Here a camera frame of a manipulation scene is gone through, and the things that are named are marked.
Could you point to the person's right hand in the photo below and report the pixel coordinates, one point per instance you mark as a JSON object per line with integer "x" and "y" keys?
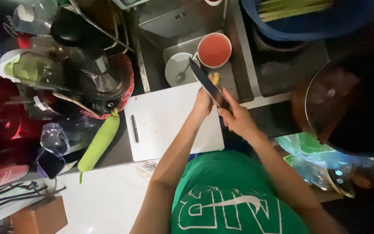
{"x": 240, "y": 121}

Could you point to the black stove top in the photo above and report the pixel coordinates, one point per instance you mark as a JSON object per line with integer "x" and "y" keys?
{"x": 287, "y": 71}

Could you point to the red patterned round mat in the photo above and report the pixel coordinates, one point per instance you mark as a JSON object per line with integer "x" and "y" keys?
{"x": 127, "y": 81}

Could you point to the green bottle with white cap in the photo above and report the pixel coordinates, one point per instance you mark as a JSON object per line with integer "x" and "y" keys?
{"x": 31, "y": 68}

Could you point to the white plastic cutting board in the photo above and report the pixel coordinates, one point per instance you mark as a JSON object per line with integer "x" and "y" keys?
{"x": 164, "y": 126}

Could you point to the metal spoon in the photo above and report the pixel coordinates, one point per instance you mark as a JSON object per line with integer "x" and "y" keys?
{"x": 184, "y": 72}

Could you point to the dark purple square container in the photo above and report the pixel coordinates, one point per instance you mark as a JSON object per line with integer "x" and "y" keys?
{"x": 50, "y": 164}

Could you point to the brown cardboard box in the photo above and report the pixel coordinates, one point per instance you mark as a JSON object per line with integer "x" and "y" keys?
{"x": 41, "y": 216}

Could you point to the wooden spatula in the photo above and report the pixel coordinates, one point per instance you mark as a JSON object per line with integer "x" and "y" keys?
{"x": 73, "y": 102}

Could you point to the blue-green plastic bag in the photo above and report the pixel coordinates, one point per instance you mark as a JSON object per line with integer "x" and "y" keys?
{"x": 307, "y": 152}

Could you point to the stainless steel sink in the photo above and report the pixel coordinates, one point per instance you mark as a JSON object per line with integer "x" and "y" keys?
{"x": 170, "y": 29}

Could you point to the clear plastic measuring cup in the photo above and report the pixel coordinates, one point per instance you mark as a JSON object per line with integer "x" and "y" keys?
{"x": 54, "y": 139}

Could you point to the long green bottle gourd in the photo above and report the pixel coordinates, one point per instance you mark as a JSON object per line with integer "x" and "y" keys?
{"x": 100, "y": 143}

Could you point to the small yellow food piece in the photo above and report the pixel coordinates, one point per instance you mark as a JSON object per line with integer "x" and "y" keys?
{"x": 216, "y": 78}

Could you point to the white round plate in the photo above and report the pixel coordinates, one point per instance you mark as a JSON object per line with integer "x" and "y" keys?
{"x": 178, "y": 68}

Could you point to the person's left hand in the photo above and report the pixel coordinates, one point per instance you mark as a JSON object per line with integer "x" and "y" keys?
{"x": 202, "y": 104}

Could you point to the black juicer appliance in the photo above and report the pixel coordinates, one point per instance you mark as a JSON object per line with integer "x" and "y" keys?
{"x": 93, "y": 65}

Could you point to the blue basin with green stalks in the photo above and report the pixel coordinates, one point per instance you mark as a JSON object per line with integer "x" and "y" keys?
{"x": 304, "y": 22}

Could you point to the large dark kitchen knife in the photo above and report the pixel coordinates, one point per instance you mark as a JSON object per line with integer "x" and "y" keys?
{"x": 206, "y": 82}

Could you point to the white bowl of red liquid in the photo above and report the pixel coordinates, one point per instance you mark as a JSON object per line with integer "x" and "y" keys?
{"x": 214, "y": 49}

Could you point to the person's left fingers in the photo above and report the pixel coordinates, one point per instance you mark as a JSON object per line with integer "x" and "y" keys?
{"x": 207, "y": 97}

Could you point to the clear plastic bottle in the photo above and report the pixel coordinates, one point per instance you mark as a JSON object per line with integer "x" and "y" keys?
{"x": 36, "y": 16}

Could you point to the person's green printed shirt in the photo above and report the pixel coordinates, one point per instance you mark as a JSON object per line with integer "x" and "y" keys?
{"x": 235, "y": 195}

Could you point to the metal-rimmed glass lid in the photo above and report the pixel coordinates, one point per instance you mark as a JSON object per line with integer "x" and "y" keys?
{"x": 341, "y": 182}

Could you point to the dark pan with glass lid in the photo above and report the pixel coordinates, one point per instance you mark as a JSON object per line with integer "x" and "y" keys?
{"x": 352, "y": 104}

